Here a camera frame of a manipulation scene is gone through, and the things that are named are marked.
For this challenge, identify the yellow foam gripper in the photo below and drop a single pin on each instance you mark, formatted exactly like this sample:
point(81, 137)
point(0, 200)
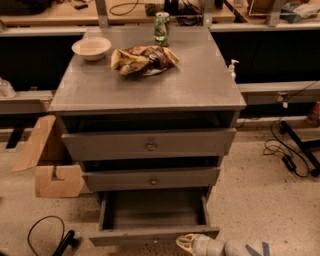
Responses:
point(204, 246)

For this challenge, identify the grey bottom drawer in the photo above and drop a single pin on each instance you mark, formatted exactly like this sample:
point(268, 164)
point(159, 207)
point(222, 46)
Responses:
point(147, 216)

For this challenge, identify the grey drawer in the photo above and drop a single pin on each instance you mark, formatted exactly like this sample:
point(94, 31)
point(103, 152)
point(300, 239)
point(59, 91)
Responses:
point(147, 216)
point(149, 144)
point(151, 178)

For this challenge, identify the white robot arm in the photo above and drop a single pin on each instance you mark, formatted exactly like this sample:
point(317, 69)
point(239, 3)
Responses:
point(203, 245)

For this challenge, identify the grey middle drawer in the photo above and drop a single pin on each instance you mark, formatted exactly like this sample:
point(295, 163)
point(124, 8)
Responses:
point(151, 178)

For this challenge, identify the grey top drawer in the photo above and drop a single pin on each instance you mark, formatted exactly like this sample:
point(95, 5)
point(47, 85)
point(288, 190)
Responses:
point(149, 144)

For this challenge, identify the grey drawer cabinet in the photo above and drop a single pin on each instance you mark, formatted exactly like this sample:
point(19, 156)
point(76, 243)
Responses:
point(197, 93)

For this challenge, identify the black stand foot left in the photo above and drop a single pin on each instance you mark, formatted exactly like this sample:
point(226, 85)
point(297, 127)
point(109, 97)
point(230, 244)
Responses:
point(68, 240)

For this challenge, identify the cardboard box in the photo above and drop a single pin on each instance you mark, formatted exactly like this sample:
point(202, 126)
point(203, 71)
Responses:
point(56, 175)

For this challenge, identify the black stand leg right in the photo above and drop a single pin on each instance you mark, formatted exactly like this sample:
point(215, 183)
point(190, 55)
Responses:
point(304, 146)

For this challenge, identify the white pump bottle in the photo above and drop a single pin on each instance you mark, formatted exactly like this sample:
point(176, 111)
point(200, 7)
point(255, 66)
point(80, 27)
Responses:
point(232, 67)

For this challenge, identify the orange bottle right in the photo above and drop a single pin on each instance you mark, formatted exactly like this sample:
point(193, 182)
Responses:
point(313, 118)

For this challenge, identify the crumpled chip bag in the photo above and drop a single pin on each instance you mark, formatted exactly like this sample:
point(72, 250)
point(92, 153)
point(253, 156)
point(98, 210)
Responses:
point(143, 60)

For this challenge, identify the white bowl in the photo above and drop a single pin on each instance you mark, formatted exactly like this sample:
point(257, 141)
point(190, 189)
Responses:
point(91, 49)

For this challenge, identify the green soda can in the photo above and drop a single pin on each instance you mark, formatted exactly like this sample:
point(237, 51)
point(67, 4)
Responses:
point(161, 28)

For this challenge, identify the clear plastic container left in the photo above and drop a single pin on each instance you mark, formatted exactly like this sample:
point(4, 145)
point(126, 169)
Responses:
point(6, 89)

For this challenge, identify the wooden workbench background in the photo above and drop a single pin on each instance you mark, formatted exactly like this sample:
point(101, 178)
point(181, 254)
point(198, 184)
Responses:
point(65, 14)

